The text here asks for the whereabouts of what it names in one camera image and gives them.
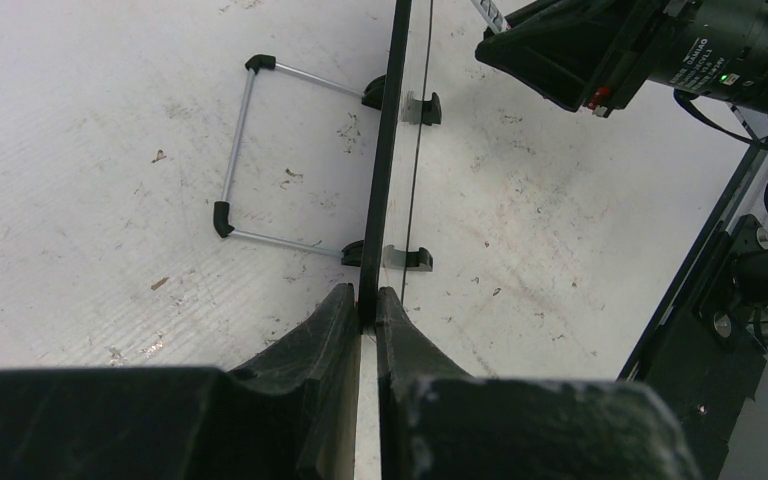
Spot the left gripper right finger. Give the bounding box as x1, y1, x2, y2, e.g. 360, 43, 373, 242
375, 287, 702, 479

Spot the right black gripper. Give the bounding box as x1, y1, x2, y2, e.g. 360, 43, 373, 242
475, 1, 694, 118

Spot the white marker pen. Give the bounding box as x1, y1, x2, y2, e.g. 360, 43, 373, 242
471, 0, 511, 34

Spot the small black-framed whiteboard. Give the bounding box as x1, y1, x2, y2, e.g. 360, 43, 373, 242
212, 0, 443, 327

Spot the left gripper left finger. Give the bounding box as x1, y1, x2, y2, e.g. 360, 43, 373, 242
0, 284, 360, 479

